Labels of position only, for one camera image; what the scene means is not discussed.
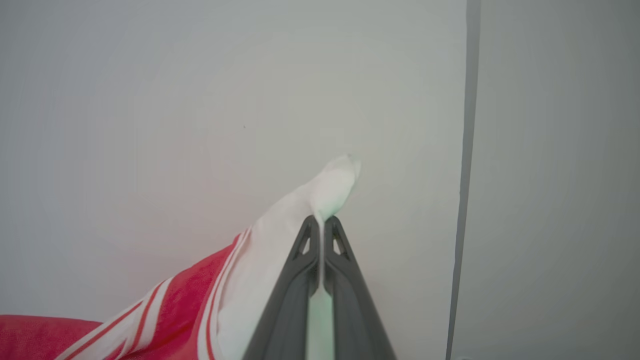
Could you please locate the red and white garment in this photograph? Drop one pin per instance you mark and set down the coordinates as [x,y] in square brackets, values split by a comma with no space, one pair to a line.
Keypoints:
[260,280]

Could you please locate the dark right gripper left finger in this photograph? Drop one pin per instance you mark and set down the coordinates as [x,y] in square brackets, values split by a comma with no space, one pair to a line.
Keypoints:
[290,305]

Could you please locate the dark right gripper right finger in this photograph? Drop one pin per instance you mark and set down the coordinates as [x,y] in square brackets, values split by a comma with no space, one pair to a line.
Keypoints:
[355,315]

